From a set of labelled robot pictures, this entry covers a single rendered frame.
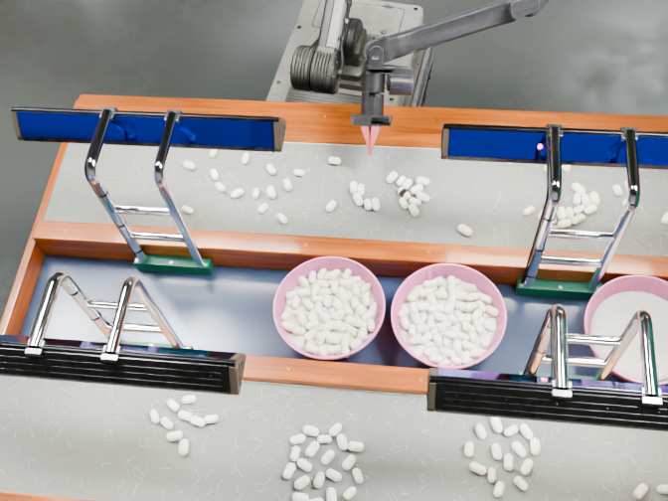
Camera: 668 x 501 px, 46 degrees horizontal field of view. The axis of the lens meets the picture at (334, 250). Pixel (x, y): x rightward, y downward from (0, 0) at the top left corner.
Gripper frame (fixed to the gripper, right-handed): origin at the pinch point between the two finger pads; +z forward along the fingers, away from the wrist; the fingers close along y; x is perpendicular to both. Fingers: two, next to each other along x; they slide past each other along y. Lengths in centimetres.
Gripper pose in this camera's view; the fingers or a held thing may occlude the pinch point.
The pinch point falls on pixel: (370, 151)
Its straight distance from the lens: 199.9
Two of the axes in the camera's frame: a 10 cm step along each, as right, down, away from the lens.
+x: 1.4, -1.9, 9.7
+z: -0.4, 9.8, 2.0
